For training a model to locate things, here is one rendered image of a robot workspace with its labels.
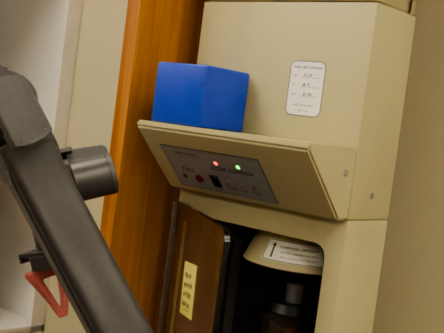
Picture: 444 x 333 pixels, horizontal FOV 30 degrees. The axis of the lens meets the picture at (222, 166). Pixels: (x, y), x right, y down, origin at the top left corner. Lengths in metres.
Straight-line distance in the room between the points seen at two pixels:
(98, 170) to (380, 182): 0.40
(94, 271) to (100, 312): 0.04
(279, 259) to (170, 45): 0.40
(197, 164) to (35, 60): 1.22
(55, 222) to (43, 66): 1.55
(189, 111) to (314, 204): 0.23
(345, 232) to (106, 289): 0.43
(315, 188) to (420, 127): 0.52
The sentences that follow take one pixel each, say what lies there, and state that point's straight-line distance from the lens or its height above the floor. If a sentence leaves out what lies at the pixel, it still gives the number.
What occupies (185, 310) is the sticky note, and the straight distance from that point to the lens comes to 1.21.
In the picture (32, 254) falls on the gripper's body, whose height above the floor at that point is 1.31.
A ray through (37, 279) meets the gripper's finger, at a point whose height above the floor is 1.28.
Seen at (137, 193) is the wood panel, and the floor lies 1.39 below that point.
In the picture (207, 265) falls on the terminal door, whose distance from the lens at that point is 1.11.
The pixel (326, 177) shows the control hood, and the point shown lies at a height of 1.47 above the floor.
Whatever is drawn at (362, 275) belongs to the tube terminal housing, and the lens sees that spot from 1.21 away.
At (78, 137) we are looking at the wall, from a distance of 2.22.
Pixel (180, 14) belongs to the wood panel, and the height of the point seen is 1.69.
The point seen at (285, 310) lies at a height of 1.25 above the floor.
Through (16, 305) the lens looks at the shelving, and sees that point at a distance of 2.41.
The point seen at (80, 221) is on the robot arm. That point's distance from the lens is 0.83.
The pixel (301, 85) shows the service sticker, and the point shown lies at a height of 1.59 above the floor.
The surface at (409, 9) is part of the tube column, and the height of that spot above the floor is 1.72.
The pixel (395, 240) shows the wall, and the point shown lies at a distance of 1.61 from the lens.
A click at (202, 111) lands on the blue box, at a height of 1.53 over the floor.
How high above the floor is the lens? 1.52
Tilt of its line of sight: 3 degrees down
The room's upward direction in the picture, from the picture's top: 7 degrees clockwise
